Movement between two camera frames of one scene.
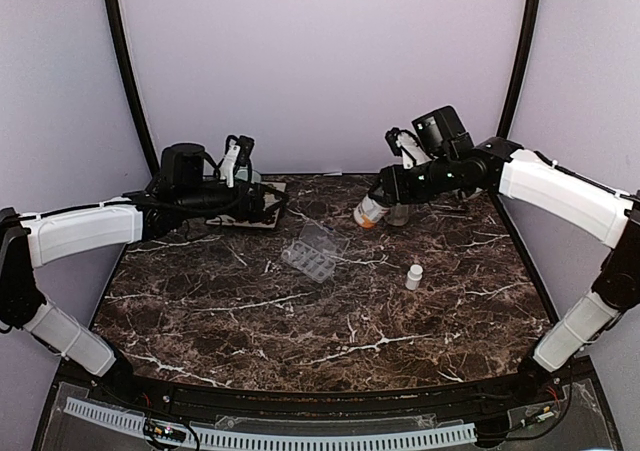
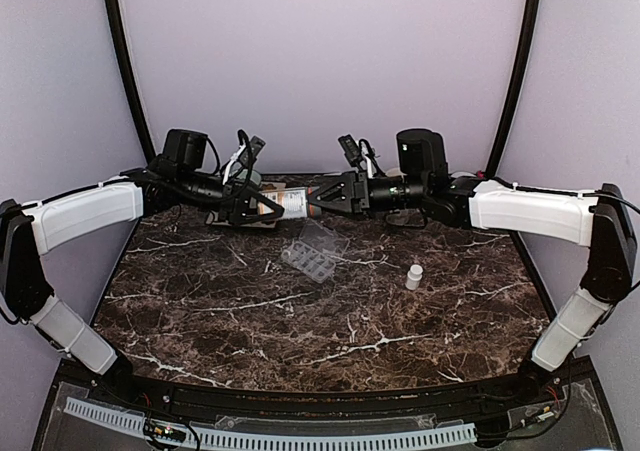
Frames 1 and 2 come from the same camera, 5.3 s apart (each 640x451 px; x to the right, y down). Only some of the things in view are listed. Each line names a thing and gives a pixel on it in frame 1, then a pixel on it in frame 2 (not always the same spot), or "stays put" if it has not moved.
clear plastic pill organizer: (315, 251) stays put
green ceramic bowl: (243, 174) stays put
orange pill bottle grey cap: (368, 212) → (296, 202)
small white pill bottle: (413, 277) stays put
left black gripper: (255, 213) stays put
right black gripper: (395, 189) → (352, 184)
